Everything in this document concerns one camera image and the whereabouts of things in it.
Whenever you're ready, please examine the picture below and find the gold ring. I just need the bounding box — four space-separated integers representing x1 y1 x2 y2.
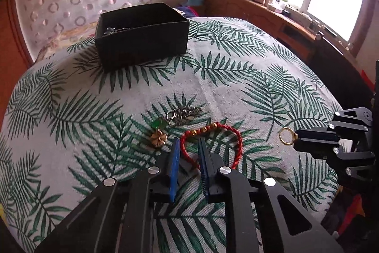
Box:
278 128 298 146

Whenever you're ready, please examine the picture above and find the floral blanket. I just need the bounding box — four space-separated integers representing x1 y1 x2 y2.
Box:
36 25 98 61

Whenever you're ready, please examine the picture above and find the black cardboard box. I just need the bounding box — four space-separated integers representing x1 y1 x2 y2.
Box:
95 2 190 72

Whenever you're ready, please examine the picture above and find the silver chain bracelet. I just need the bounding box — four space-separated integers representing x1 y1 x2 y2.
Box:
166 106 205 124

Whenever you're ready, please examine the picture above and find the blue red-edged blanket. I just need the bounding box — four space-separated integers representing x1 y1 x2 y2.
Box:
173 5 208 18

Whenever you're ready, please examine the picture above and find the gold clover pendant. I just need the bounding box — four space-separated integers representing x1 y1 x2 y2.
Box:
149 129 169 147

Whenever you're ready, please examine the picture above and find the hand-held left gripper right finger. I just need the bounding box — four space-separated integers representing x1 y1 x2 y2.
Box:
198 137 344 253

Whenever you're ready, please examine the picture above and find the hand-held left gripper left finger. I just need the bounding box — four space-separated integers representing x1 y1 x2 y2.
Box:
34 137 181 253

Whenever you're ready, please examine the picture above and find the brown wooden wardrobe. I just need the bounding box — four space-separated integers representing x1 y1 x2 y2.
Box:
0 0 33 129

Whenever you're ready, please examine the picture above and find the long wooden cabinet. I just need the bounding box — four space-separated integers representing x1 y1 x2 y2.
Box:
189 0 365 70

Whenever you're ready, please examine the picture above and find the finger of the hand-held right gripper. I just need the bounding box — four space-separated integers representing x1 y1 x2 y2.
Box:
296 107 374 140
294 139 375 183

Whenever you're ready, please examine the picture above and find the red rope bracelet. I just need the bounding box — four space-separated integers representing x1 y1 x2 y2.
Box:
180 122 242 169

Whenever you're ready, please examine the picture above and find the dark chair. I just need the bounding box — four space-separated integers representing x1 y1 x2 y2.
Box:
314 32 379 111

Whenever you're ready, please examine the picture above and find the silver pendant necklace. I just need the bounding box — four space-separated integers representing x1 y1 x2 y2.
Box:
104 27 131 36

